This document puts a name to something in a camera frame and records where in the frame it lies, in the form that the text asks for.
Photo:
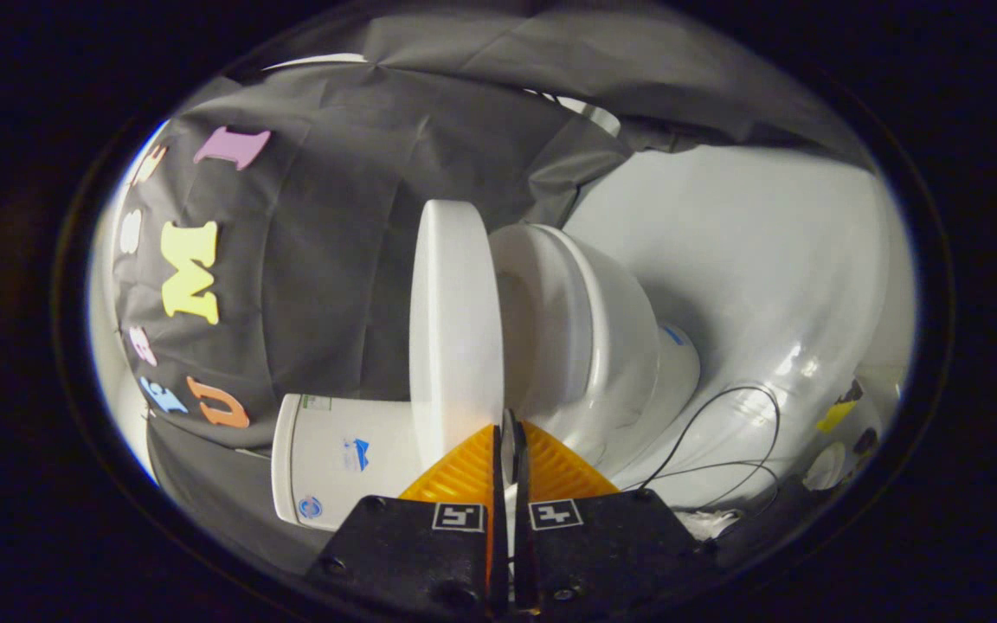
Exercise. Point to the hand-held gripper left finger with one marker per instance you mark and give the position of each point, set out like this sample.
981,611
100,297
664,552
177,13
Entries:
403,554

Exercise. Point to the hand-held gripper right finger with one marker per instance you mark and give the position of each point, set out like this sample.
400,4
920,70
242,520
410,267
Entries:
611,545

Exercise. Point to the black lid grip tab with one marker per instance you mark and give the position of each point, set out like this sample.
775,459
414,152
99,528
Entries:
509,441

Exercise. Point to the white toilet tank lid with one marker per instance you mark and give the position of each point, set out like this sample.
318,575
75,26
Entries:
284,459

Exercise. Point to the white ceramic toilet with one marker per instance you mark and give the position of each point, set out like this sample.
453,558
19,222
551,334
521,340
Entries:
628,346

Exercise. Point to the yellow scrap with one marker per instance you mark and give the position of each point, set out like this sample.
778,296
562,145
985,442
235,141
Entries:
836,417

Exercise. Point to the black backdrop cloth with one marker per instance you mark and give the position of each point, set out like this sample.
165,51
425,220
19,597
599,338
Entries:
334,260

